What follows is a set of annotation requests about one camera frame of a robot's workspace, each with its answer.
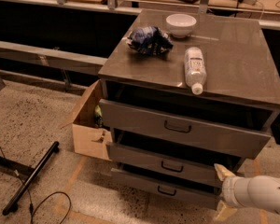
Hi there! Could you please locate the grey drawer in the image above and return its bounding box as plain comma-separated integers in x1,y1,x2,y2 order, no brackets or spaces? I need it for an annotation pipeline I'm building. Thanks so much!
99,99,271,159
107,129,242,188
111,164,220,210

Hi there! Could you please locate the black floor cable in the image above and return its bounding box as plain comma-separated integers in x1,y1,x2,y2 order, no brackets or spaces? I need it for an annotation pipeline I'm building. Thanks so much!
0,137,73,224

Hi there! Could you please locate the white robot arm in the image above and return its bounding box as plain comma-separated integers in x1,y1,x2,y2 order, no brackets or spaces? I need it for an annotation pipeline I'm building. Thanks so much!
214,163,280,221

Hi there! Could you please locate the open cardboard box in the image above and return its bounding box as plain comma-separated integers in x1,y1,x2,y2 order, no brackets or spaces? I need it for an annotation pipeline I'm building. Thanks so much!
60,81,111,161

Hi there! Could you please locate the grey bottom drawer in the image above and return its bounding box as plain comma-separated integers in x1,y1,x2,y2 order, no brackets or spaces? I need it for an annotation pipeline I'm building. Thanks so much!
111,164,220,210

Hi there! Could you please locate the green item in box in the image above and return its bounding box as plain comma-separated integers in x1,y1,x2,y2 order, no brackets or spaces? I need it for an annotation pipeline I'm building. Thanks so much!
94,105,103,128

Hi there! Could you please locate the black stand leg bar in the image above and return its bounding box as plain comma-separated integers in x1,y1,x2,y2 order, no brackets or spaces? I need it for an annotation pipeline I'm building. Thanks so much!
2,141,59,216

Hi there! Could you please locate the clear plastic water bottle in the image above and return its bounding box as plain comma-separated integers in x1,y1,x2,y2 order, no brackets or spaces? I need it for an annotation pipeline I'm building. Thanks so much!
184,47,207,95

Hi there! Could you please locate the crumpled blue chip bag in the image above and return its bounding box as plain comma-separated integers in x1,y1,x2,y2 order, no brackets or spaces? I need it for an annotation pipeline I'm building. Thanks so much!
126,26,174,56

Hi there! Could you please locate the grey top drawer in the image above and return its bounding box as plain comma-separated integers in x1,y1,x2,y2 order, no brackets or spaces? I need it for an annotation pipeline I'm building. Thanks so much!
99,99,271,159

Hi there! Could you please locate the white ceramic bowl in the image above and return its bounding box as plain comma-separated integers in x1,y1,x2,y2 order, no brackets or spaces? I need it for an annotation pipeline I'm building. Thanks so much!
166,14,197,38

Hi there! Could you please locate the grey metal rail beam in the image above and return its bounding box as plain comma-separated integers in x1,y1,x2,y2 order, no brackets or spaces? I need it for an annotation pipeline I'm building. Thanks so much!
0,41,107,76

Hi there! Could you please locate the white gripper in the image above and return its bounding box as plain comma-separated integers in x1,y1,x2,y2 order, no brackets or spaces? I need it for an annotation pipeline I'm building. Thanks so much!
214,163,244,221

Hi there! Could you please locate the grey metal drawer cabinet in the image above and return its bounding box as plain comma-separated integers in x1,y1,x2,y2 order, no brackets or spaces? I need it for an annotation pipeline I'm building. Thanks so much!
97,8,280,173

